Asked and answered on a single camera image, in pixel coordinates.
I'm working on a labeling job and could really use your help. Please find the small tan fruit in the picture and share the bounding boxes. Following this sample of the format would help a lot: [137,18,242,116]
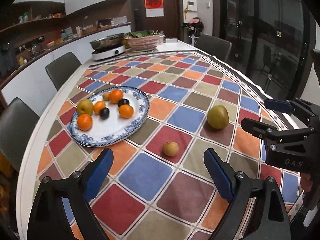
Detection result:
[163,141,180,157]
[102,92,110,101]

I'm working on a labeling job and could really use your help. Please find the large yellow pear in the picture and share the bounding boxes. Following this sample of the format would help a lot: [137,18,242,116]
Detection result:
[77,99,93,116]

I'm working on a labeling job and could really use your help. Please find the dark plum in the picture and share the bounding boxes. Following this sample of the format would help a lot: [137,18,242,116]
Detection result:
[99,107,110,120]
[118,98,130,107]

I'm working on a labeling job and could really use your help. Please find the small orange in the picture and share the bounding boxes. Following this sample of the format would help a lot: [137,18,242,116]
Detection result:
[93,101,106,115]

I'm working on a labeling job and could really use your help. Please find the large orange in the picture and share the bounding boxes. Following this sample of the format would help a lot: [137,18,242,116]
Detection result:
[108,89,124,104]

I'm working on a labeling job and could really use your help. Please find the glass sliding door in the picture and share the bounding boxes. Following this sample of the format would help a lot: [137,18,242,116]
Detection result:
[220,0,316,100]

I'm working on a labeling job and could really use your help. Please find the colourful checkered tablecloth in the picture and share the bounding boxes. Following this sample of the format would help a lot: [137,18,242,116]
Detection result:
[35,52,301,239]

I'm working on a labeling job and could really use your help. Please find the dark chair right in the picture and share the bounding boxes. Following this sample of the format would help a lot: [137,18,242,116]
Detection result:
[195,34,232,62]

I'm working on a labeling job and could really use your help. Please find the dark chair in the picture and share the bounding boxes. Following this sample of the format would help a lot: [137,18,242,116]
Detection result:
[46,52,81,90]
[0,98,40,171]
[195,34,232,62]

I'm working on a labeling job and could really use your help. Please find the dark chair near left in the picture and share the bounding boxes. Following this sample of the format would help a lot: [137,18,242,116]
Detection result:
[0,98,40,171]

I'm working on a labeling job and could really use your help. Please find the small white box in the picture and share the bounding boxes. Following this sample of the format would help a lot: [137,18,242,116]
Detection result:
[164,37,178,43]

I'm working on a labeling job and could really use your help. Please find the blue white porcelain plate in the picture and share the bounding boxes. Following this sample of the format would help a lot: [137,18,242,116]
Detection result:
[69,86,150,147]

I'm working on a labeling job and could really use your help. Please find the dark wooden door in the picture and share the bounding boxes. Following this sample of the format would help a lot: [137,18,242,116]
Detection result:
[129,0,183,39]

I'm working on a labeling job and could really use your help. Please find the white lower cabinets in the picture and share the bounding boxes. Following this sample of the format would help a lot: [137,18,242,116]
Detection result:
[1,24,131,116]

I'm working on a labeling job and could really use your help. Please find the pink basket with greens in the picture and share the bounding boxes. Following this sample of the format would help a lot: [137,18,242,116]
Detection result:
[124,30,163,52]

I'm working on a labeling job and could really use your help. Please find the dark chair far left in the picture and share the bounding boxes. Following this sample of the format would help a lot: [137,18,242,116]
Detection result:
[46,52,81,90]

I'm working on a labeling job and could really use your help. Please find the steel pot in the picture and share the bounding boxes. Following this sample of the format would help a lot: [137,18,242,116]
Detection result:
[89,33,124,51]

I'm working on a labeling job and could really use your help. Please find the black water dispenser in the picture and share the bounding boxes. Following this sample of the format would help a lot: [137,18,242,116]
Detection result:
[0,42,17,77]

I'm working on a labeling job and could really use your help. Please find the red fu door poster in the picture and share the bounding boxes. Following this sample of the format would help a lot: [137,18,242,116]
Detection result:
[144,0,164,18]

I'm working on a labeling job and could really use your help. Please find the white induction cooker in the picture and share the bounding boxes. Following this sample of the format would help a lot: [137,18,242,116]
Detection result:
[92,45,125,61]

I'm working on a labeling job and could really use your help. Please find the white wall intercom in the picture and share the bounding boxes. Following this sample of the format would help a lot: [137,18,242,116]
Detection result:
[187,1,197,11]

